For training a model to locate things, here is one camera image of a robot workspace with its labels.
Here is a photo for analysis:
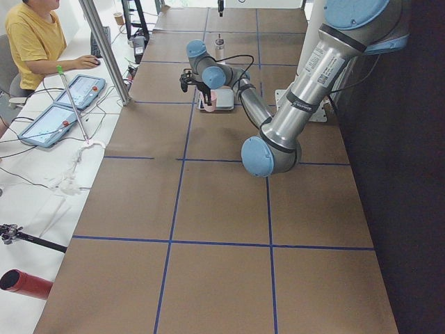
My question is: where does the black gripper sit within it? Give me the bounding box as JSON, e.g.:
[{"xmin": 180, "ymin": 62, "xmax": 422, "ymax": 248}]
[{"xmin": 179, "ymin": 69, "xmax": 212, "ymax": 106}]

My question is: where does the pink paper cup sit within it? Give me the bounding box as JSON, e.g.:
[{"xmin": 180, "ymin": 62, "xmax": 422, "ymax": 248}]
[{"xmin": 202, "ymin": 90, "xmax": 217, "ymax": 112}]

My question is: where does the clear glass sauce bottle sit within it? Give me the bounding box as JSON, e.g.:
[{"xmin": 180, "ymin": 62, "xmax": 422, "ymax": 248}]
[{"xmin": 214, "ymin": 33, "xmax": 225, "ymax": 61}]

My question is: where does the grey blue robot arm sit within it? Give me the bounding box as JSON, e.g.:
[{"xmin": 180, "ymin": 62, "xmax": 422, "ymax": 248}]
[{"xmin": 179, "ymin": 1, "xmax": 411, "ymax": 177}]

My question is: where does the silver digital kitchen scale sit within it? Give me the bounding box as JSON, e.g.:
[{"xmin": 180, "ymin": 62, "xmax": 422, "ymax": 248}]
[{"xmin": 197, "ymin": 89, "xmax": 234, "ymax": 112}]

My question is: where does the far blue teach pendant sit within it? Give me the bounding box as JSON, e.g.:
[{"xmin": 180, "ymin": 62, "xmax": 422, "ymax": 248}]
[{"xmin": 68, "ymin": 74, "xmax": 106, "ymax": 111}]

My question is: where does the blue teach pendant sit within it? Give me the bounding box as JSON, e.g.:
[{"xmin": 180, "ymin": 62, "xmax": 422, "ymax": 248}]
[
  {"xmin": 68, "ymin": 74, "xmax": 106, "ymax": 111},
  {"xmin": 18, "ymin": 104, "xmax": 77, "ymax": 148}
]

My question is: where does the thin metal rod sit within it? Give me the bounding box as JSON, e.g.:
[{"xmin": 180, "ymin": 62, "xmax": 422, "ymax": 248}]
[{"xmin": 56, "ymin": 65, "xmax": 90, "ymax": 147}]

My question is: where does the near blue teach pendant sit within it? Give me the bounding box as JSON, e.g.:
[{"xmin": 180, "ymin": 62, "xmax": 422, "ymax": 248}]
[{"xmin": 18, "ymin": 104, "xmax": 77, "ymax": 148}]

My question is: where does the person in yellow shirt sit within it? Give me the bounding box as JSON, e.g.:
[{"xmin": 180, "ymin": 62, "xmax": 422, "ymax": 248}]
[{"xmin": 6, "ymin": 0, "xmax": 100, "ymax": 94}]

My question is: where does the black tripod leg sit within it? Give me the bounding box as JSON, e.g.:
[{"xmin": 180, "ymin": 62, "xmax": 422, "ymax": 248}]
[{"xmin": 1, "ymin": 224, "xmax": 67, "ymax": 253}]

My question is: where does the red cylinder tube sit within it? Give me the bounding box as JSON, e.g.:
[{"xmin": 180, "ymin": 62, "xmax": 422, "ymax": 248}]
[{"xmin": 1, "ymin": 269, "xmax": 53, "ymax": 300}]

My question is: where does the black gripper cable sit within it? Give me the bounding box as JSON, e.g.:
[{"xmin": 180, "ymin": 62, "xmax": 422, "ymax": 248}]
[{"xmin": 222, "ymin": 54, "xmax": 260, "ymax": 91}]

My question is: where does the aluminium frame post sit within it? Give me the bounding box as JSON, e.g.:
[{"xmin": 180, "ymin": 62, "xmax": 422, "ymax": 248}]
[{"xmin": 79, "ymin": 0, "xmax": 131, "ymax": 106}]

